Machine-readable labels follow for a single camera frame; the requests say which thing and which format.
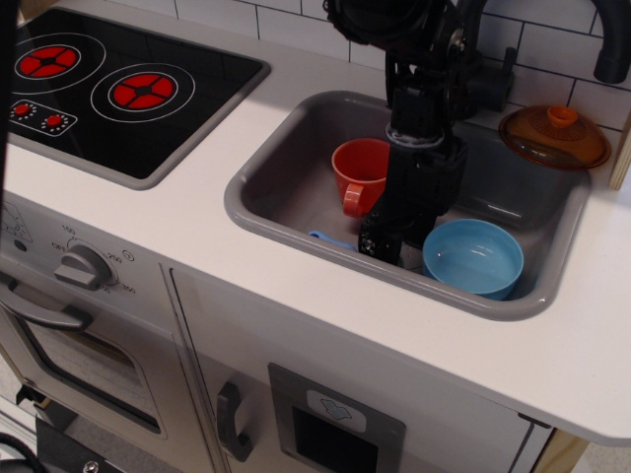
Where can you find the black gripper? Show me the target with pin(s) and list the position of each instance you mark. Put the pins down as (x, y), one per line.
(422, 183)

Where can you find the blue handled grey spoon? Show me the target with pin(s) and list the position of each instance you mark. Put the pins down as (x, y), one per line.
(324, 237)

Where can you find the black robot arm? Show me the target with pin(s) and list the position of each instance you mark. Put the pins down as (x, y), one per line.
(425, 52)

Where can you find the light blue plastic bowl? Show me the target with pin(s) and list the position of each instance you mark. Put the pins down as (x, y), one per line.
(475, 256)

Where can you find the grey plastic sink basin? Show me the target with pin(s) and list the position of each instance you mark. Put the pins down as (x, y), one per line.
(287, 189)

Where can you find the orange plastic cup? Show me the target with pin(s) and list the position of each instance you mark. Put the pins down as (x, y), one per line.
(360, 170)

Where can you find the dark grey toy faucet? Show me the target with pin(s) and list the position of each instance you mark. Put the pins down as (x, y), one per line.
(488, 87)

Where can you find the orange transparent pot lid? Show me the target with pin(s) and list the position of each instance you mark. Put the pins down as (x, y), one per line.
(555, 136)

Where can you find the grey dispenser panel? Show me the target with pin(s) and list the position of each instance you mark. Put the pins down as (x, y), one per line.
(331, 432)

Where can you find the white oven door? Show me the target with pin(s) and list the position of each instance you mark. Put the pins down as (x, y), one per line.
(121, 373)

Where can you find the grey oven dial knob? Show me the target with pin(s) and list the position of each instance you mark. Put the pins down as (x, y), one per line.
(82, 267)

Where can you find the black toy stove top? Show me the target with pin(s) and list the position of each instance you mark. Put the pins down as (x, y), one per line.
(120, 103)

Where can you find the grey cabinet door handle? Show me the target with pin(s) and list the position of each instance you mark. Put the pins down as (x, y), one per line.
(237, 445)

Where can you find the grey oven door handle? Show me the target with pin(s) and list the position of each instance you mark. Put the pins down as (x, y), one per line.
(69, 318)

